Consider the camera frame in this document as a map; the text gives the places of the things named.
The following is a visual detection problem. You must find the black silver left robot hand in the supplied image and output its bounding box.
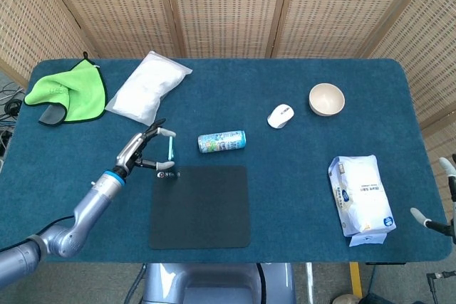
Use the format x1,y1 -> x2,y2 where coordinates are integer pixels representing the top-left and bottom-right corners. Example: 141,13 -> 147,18
114,117 -> 177,177

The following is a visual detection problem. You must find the black cable bundle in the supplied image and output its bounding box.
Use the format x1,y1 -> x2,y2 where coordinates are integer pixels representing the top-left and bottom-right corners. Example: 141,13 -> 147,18
0,81 -> 24,130

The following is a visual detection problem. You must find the white filled plastic bag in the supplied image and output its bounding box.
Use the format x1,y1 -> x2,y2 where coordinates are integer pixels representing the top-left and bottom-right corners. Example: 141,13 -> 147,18
105,51 -> 194,127

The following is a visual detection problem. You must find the woven bamboo folding screen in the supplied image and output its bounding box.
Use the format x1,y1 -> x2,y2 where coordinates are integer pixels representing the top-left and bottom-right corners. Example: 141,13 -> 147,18
0,0 -> 456,191

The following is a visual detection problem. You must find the white blue tissue pack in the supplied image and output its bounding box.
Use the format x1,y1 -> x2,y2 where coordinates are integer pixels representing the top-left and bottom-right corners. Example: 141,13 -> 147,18
327,154 -> 398,248

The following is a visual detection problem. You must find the beige bowl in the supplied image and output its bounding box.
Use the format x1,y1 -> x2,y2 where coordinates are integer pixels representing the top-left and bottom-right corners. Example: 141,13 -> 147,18
308,83 -> 346,117

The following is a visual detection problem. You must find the white table leg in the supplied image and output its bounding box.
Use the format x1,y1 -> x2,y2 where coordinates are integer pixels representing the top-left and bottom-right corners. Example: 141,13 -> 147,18
304,263 -> 315,304

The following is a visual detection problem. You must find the silver blue robot torso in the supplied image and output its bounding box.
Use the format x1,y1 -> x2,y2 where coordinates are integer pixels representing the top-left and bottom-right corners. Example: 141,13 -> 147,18
140,263 -> 297,304

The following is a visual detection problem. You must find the black mouse pad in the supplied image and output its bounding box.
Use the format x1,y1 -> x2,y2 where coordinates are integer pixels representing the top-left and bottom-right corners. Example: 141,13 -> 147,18
148,165 -> 252,250

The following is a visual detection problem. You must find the green microfiber cloth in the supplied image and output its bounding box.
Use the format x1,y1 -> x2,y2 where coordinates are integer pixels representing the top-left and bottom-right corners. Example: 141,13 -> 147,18
23,51 -> 108,127

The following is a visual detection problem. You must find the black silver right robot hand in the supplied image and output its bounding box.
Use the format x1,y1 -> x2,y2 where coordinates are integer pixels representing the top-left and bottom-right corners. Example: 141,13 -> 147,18
410,154 -> 456,239

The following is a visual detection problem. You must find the black stand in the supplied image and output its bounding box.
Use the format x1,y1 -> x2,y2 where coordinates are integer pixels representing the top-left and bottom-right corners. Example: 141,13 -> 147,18
426,269 -> 456,304

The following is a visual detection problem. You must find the blue table cover cloth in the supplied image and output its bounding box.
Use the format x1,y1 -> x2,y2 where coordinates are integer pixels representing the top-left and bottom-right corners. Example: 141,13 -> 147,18
0,57 -> 452,264

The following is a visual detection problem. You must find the yellow strip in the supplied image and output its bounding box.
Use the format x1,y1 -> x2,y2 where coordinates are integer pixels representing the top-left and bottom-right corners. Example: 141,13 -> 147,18
349,261 -> 363,298

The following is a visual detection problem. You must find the white green beverage can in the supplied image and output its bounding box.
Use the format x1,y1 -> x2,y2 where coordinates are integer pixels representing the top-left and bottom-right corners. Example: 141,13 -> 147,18
197,130 -> 247,155

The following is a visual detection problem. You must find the white computer mouse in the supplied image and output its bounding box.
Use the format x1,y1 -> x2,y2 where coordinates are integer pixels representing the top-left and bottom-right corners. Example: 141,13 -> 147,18
266,103 -> 295,130

